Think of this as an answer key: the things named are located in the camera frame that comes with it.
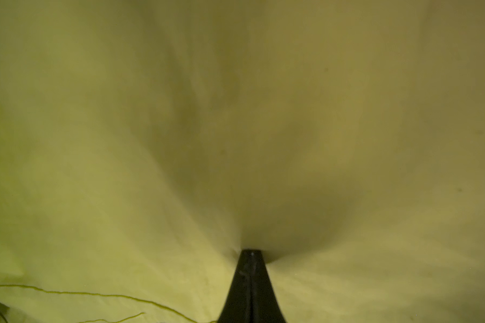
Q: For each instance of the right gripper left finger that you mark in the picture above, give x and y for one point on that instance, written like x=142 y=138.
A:
x=238 y=304

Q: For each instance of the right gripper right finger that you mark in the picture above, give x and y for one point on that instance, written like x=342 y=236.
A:
x=264 y=304

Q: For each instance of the yellow long pants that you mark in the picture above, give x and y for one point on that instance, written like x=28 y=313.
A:
x=145 y=144

